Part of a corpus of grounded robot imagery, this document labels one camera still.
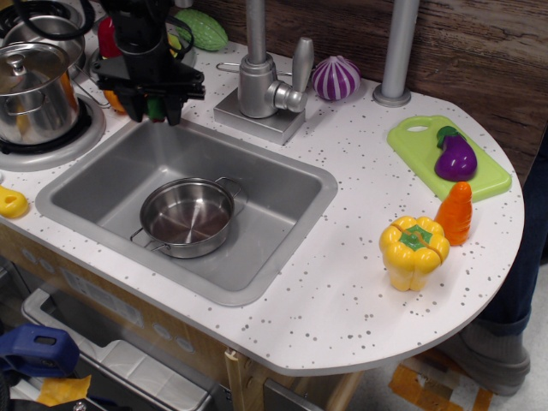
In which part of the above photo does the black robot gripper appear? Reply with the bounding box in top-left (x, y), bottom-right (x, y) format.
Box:
top-left (92, 41), bottom-right (206, 126)

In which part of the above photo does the red toy chili pepper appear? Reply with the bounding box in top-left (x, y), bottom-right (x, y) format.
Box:
top-left (146, 96), bottom-right (166, 122)

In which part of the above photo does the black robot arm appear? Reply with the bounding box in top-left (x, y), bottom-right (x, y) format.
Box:
top-left (92, 1), bottom-right (206, 126)

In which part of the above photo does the steel pot with lid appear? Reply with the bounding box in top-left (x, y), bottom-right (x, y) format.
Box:
top-left (1, 43), bottom-right (80, 146)

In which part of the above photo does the small steel pan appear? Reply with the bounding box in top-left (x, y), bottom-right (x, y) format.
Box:
top-left (130, 176), bottom-right (241, 259)

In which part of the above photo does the yellow toy bell pepper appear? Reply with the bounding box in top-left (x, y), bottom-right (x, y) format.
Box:
top-left (379, 216), bottom-right (450, 291)

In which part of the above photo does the orange toy pumpkin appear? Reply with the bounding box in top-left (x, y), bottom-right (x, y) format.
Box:
top-left (103, 90), bottom-right (126, 114)

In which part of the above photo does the toy corn on plate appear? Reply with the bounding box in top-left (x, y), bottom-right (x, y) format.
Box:
top-left (168, 33), bottom-right (184, 60)

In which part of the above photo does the red toy vegetable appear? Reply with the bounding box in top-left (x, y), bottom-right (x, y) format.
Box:
top-left (98, 17), bottom-right (122, 59)

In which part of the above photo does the green toy bitter gourd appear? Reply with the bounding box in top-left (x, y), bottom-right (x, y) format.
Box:
top-left (174, 9), bottom-right (229, 51)

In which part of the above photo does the steel bowl on stove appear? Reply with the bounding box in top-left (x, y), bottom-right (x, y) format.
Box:
top-left (1, 15), bottom-right (86, 69)

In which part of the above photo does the silver toy faucet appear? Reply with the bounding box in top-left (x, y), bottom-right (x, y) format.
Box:
top-left (214, 1), bottom-right (314, 145)

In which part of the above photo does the grey toy sink basin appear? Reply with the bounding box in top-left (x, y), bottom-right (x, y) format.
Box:
top-left (36, 122), bottom-right (337, 306)

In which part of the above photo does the yellow toy piece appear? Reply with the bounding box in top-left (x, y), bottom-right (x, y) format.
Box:
top-left (0, 186), bottom-right (28, 218)

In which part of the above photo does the purple striped toy onion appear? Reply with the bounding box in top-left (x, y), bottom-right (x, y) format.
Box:
top-left (312, 56), bottom-right (361, 101)

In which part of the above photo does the green toy cutting board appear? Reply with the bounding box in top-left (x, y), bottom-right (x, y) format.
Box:
top-left (387, 116), bottom-right (511, 202)

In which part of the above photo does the purple toy eggplant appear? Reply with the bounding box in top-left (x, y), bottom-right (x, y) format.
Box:
top-left (434, 126), bottom-right (478, 182)

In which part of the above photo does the orange toy carrot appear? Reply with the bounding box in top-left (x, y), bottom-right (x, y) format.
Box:
top-left (435, 182), bottom-right (473, 246)

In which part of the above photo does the blue jeans leg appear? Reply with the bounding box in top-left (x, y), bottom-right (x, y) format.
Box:
top-left (478, 136), bottom-right (547, 336)

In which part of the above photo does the grey shoe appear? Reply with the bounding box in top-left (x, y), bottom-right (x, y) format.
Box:
top-left (437, 323), bottom-right (531, 396)

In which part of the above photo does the grey stove burner ring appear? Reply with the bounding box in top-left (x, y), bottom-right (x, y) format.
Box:
top-left (0, 92), bottom-right (107, 173)

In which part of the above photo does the grey vertical post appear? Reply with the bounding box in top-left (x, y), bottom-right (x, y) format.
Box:
top-left (373, 0), bottom-right (420, 108)

